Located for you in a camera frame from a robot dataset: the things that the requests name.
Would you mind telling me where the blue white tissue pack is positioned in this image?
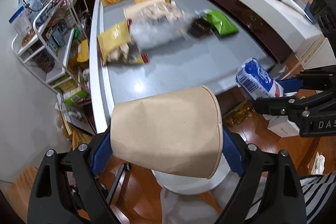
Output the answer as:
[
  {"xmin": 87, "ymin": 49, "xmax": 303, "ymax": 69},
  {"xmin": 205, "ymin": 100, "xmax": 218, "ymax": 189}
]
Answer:
[{"xmin": 236, "ymin": 58, "xmax": 284, "ymax": 100}]

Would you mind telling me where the green plastic bag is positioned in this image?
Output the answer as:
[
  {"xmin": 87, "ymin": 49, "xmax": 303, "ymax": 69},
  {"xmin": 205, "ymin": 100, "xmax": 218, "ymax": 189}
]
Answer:
[{"xmin": 206, "ymin": 10, "xmax": 239, "ymax": 36}]

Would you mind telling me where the black square plastic tray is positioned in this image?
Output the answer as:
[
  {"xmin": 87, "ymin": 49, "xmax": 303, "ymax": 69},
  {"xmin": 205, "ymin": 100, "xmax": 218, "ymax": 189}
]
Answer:
[{"xmin": 187, "ymin": 18, "xmax": 212, "ymax": 38}]

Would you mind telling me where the gold snack wrapper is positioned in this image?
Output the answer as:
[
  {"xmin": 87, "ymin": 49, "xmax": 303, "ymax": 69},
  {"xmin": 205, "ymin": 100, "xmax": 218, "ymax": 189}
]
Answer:
[{"xmin": 97, "ymin": 20, "xmax": 150, "ymax": 66}]

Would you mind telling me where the clear bag with paper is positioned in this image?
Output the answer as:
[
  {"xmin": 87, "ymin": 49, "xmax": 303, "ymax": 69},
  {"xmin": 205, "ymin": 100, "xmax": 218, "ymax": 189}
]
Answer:
[{"xmin": 126, "ymin": 2, "xmax": 206, "ymax": 52}]

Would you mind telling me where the white round trash bin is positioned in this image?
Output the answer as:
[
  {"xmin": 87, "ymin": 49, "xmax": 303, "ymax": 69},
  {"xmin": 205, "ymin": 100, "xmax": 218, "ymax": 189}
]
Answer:
[{"xmin": 151, "ymin": 155, "xmax": 240, "ymax": 196}]

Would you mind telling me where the white paper shopping bag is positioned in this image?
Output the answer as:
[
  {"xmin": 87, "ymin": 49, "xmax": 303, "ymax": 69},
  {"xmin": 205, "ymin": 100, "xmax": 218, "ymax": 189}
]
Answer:
[{"xmin": 268, "ymin": 116, "xmax": 299, "ymax": 138}]

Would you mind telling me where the crumpled white tissue on floor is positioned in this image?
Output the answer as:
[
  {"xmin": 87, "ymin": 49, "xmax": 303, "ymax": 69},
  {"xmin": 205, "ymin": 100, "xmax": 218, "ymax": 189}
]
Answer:
[{"xmin": 311, "ymin": 153, "xmax": 325, "ymax": 175}]

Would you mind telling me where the blue ziplock bag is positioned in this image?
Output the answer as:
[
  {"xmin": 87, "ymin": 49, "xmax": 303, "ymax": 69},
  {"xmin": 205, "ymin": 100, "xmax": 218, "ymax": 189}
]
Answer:
[{"xmin": 18, "ymin": 0, "xmax": 43, "ymax": 22}]

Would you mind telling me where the white wire storage rack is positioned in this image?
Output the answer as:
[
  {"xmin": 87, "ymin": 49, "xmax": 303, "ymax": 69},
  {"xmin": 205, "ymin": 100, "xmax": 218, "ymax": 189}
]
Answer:
[{"xmin": 10, "ymin": 0, "xmax": 91, "ymax": 94}]

